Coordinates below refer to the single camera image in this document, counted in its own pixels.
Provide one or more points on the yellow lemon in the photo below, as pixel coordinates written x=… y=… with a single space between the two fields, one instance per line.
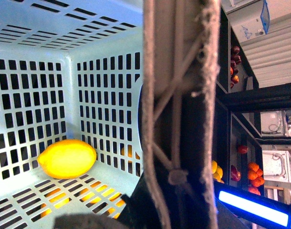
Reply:
x=67 y=159

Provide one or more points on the light blue plastic basket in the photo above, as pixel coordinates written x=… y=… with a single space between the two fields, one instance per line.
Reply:
x=135 y=79

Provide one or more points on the red apples upper shelf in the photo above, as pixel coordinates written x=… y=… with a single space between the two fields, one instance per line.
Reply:
x=235 y=61

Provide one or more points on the pile of oranges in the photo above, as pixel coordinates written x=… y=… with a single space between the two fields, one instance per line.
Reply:
x=255 y=178

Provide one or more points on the blue white light bar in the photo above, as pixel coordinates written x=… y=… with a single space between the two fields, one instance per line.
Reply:
x=262 y=211

